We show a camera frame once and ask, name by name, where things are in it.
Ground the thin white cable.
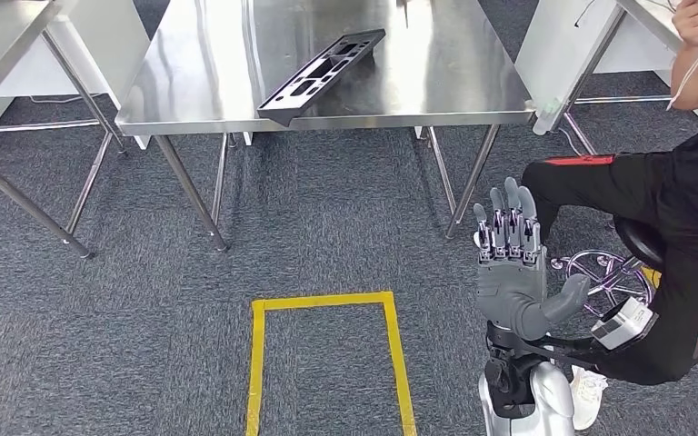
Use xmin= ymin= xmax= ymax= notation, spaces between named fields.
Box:
xmin=664 ymin=30 xmax=698 ymax=113

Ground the black chrome stool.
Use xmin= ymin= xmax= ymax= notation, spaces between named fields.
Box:
xmin=550 ymin=216 xmax=666 ymax=320

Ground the thin dark cable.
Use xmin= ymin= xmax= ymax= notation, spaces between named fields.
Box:
xmin=573 ymin=0 xmax=597 ymax=28

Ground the pale green tape piece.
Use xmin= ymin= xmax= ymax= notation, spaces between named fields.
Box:
xmin=535 ymin=95 xmax=562 ymax=120

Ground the black plastic car part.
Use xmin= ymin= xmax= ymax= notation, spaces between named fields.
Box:
xmin=256 ymin=28 xmax=387 ymax=129

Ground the steel workbench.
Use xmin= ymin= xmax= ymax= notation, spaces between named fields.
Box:
xmin=114 ymin=0 xmax=537 ymax=253

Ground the steel table frame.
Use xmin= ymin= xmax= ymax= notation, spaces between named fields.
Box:
xmin=556 ymin=0 xmax=698 ymax=158

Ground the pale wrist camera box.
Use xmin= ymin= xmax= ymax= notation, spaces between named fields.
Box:
xmin=589 ymin=296 xmax=657 ymax=352

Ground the white panel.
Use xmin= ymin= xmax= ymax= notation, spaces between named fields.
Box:
xmin=514 ymin=0 xmax=698 ymax=136
xmin=0 ymin=0 xmax=153 ymax=152

